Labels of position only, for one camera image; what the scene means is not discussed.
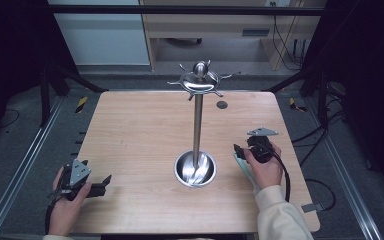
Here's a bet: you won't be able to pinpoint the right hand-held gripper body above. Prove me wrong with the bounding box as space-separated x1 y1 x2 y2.
246 126 280 164

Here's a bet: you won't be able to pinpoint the person's left hand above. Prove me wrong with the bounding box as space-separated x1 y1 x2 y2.
47 166 93 238

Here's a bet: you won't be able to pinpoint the steel utensil stand with hooks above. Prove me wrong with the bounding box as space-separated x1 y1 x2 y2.
166 59 242 189

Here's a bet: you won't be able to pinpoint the light blue utensil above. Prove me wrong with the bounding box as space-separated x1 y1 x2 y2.
233 153 262 193

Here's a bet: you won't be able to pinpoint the yellow handled tool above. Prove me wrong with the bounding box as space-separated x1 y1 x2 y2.
75 96 89 114

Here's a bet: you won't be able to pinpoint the black hanging cables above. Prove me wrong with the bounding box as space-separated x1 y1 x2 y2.
271 1 308 72

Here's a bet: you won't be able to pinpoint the aluminium floor rail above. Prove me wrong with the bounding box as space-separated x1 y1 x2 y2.
0 96 65 240
323 133 384 240

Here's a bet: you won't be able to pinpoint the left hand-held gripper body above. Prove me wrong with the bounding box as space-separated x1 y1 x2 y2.
59 158 93 201

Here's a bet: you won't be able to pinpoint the grey flat plug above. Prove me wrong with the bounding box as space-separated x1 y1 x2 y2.
301 202 325 214

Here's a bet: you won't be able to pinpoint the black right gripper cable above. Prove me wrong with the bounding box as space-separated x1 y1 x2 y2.
267 142 292 203

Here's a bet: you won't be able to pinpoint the person's right hand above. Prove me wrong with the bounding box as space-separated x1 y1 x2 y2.
242 141 284 191

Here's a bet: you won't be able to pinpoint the thin black floor cable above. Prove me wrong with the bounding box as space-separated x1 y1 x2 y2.
304 178 337 212

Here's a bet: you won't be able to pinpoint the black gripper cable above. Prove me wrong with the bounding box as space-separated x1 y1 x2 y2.
267 142 292 203
44 195 61 235

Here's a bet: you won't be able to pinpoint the bundle of black cables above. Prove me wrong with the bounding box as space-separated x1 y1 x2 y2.
291 83 348 168

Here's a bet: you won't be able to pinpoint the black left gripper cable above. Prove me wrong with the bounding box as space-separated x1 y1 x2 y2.
44 195 61 235

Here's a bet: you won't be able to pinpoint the white cabinet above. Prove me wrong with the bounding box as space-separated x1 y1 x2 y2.
47 0 151 66

